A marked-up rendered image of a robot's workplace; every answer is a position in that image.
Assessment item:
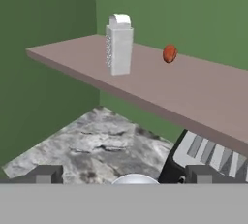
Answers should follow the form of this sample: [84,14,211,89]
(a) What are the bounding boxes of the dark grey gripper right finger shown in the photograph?
[185,165,229,184]

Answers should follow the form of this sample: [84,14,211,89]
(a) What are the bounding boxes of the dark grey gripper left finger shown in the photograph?
[19,165,64,184]

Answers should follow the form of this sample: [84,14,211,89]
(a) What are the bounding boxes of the white round bowl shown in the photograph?
[111,174,161,185]

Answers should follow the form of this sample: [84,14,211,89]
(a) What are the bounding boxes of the brown cabinet shelf board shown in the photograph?
[25,34,248,158]

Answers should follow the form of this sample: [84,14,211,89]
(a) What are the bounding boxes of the silver box cheese grater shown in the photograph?
[105,13,135,77]

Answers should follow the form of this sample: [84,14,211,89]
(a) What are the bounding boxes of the black and white striped appliance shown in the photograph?
[157,128,248,184]

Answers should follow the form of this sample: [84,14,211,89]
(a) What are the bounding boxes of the small red-orange round food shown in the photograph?
[162,44,179,64]

